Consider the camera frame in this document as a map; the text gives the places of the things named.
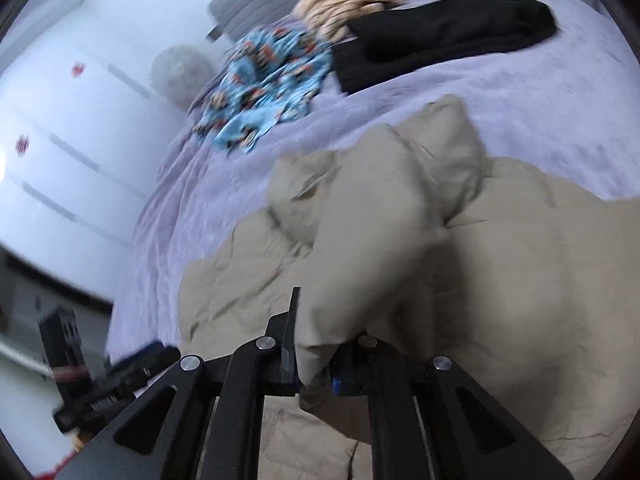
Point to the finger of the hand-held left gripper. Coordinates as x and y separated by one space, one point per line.
147 354

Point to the blue printed garment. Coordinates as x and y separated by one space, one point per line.
270 80

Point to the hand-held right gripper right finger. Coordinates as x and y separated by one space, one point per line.
341 385

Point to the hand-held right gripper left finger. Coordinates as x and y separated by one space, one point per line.
286 360

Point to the black garment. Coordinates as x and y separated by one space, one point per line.
440 30

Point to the grey round fluffy object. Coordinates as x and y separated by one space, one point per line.
180 74

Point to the lavender plush blanket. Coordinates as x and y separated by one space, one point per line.
500 95

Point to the white wardrobe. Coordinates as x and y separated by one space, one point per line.
70 125

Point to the beige puffer jacket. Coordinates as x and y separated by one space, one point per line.
505 280

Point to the grey ribbed headboard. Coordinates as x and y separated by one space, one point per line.
250 0

